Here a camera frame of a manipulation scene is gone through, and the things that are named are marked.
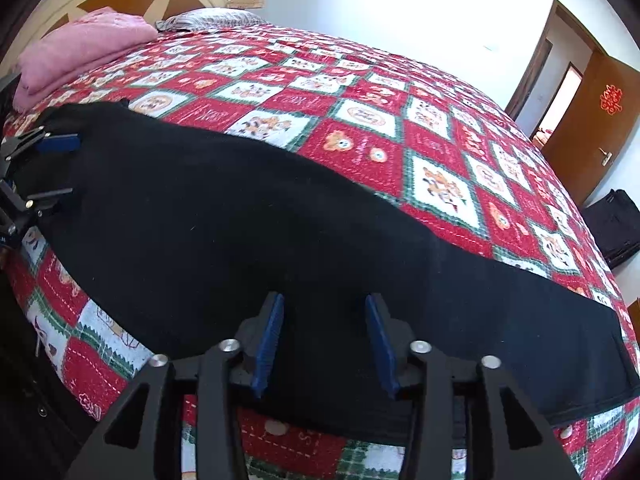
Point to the red paper door decoration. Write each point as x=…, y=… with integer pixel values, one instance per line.
x=610, y=100

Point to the folded pink blanket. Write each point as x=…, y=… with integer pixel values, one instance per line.
x=85, y=45

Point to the brown door frame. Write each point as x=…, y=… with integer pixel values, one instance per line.
x=530, y=75

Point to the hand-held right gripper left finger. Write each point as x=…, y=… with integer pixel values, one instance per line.
x=267, y=345

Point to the striped pillow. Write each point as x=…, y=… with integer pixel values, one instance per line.
x=210, y=19

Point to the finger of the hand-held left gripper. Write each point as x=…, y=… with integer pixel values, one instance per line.
x=47, y=195
x=57, y=143

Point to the black luggage bag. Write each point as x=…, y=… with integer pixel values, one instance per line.
x=612, y=227

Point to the red printed checkered quilt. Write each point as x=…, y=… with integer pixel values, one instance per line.
x=425, y=125

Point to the black pants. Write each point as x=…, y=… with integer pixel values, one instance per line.
x=200, y=210

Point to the brown wooden door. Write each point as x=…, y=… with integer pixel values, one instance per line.
x=585, y=145

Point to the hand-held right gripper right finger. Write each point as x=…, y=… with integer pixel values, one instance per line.
x=380, y=345

